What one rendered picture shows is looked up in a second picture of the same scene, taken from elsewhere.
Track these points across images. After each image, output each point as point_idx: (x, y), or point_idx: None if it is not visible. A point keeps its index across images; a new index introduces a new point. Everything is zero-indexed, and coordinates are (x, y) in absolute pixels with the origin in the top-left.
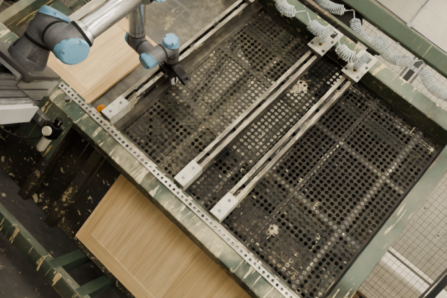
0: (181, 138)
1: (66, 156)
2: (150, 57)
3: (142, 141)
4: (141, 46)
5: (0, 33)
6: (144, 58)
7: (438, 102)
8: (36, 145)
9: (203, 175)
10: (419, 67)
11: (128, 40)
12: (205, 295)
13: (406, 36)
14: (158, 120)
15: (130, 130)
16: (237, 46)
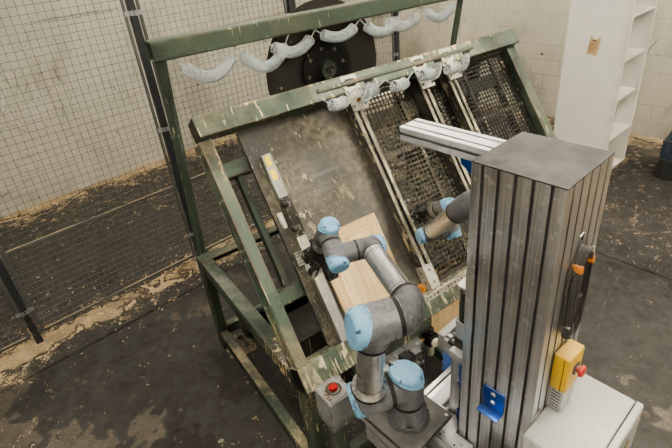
0: None
1: None
2: (459, 229)
3: (161, 258)
4: (445, 232)
5: (321, 367)
6: (459, 235)
7: None
8: (430, 355)
9: (201, 213)
10: None
11: (428, 241)
12: None
13: (404, 1)
14: (98, 231)
15: (142, 266)
16: (389, 143)
